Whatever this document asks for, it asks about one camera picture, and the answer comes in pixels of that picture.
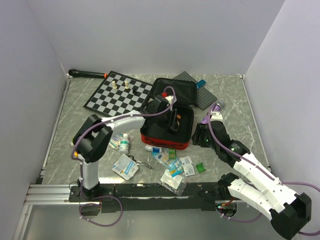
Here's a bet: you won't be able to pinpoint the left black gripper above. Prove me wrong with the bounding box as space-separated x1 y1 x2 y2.
155 107 179 130

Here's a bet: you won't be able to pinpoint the red black medicine bag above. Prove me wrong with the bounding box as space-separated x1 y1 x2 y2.
140 77 197 150

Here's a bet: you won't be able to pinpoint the small green box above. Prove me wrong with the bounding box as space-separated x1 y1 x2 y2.
168 148 177 160

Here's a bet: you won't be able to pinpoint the white blue mask packet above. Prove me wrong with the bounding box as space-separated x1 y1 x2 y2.
112 154 139 181

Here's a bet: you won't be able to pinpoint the brown medicine bottle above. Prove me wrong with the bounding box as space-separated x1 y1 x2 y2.
176 114 181 127

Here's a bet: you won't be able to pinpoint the white medicine bottle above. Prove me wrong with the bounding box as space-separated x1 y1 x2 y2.
118 133 130 154

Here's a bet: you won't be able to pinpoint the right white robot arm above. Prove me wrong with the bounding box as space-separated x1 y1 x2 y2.
191 120 312 240

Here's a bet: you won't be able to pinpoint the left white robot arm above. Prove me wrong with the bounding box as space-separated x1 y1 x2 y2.
71 94 177 201

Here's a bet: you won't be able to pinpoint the white alcohol pad packet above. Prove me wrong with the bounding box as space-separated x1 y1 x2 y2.
179 156 193 166

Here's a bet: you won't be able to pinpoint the green plastic clip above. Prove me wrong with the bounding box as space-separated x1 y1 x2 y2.
196 162 206 173

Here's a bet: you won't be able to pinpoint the purple tube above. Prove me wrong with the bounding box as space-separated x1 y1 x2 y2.
201 100 225 124

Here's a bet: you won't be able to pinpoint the white blue pad packet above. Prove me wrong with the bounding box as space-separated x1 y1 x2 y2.
182 164 196 177

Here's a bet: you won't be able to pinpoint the grey lego baseplate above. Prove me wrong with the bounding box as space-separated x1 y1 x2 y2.
173 71 218 110

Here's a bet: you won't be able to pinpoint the blue cotton swab bag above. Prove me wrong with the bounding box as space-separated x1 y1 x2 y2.
152 151 184 177

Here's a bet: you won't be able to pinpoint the blue lego brick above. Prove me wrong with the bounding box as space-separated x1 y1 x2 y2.
196 79 206 89

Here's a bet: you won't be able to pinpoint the clear zip bag gauze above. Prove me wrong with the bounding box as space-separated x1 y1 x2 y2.
159 169 187 197

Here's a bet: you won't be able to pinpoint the black white chessboard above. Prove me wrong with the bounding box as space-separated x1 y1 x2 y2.
83 71 153 117

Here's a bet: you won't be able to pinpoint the white chess piece left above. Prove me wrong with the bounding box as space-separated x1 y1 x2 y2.
112 81 118 90

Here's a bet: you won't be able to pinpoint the black microphone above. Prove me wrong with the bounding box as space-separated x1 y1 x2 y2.
68 69 108 79

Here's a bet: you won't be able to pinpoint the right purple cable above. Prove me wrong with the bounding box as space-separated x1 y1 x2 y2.
206 102 320 237

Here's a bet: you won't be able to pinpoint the purple cable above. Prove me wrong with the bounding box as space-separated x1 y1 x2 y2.
71 85 177 228
206 102 320 237

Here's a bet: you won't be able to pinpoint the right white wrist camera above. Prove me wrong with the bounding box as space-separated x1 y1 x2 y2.
210 111 224 122

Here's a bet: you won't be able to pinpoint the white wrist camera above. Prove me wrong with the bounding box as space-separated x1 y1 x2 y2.
161 92 176 105
210 111 224 122

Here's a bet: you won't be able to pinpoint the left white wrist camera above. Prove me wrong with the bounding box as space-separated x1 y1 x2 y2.
161 92 176 105

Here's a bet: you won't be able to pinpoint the black handled scissors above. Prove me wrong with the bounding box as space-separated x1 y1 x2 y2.
128 155 155 170

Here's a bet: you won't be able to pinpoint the black mounting rail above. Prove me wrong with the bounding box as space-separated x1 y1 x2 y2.
68 182 232 213

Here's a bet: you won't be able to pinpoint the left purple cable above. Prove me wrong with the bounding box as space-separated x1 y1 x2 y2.
71 85 177 228

